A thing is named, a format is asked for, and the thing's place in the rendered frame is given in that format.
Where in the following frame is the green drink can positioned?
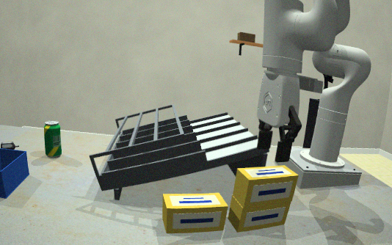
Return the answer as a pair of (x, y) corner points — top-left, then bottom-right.
(44, 121), (62, 158)

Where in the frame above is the blue open bin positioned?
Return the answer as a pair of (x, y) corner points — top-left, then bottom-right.
(0, 148), (29, 199)

